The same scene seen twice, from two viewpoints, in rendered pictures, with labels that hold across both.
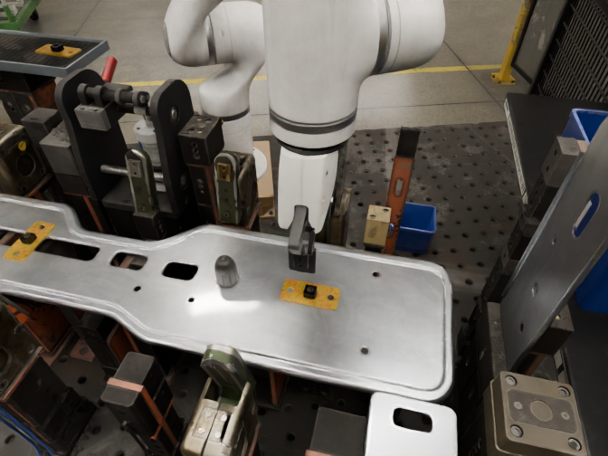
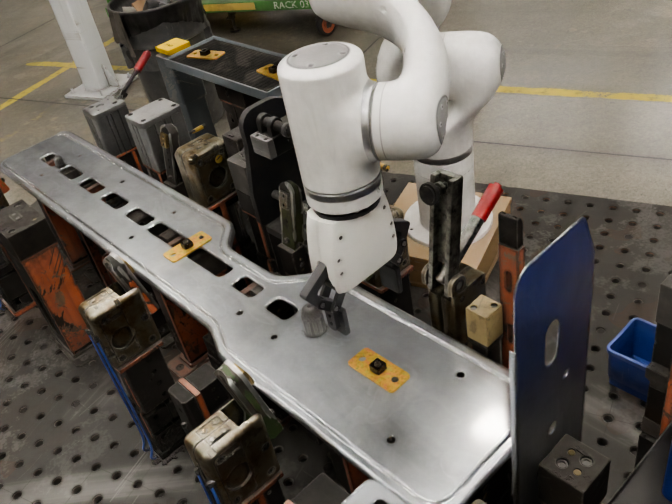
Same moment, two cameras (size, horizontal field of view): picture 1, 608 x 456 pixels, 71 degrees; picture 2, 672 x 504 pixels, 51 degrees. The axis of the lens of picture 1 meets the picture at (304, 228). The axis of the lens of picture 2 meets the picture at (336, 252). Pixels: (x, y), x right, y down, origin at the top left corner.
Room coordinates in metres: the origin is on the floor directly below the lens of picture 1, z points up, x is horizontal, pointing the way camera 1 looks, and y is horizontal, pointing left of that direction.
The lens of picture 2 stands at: (-0.13, -0.41, 1.68)
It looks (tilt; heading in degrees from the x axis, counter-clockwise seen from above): 37 degrees down; 41
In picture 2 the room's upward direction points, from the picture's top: 12 degrees counter-clockwise
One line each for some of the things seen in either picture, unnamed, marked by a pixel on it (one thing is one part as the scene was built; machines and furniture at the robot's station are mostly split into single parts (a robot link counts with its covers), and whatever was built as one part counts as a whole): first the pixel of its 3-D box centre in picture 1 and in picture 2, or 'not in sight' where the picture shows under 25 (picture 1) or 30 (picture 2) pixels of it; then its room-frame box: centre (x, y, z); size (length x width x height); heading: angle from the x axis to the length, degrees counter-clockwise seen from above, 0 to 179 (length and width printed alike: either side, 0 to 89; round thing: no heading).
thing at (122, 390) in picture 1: (158, 423); (222, 448); (0.24, 0.22, 0.84); 0.11 x 0.08 x 0.29; 167
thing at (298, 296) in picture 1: (309, 292); (378, 367); (0.37, -0.01, 1.01); 0.08 x 0.04 x 0.01; 77
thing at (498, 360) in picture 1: (470, 388); not in sight; (0.29, -0.26, 0.85); 0.12 x 0.03 x 0.30; 167
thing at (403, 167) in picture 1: (385, 251); (513, 362); (0.49, -0.14, 0.95); 0.03 x 0.01 x 0.50; 77
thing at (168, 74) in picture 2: not in sight; (201, 136); (0.91, 0.85, 0.92); 0.08 x 0.08 x 0.44; 77
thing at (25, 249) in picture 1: (28, 238); (187, 244); (0.47, 0.44, 1.01); 0.08 x 0.04 x 0.01; 166
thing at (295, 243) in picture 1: (301, 219); (327, 276); (0.32, 0.00, 1.19); 0.08 x 0.01 x 0.06; 167
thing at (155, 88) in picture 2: not in sight; (172, 61); (2.31, 2.56, 0.36); 0.54 x 0.50 x 0.73; 6
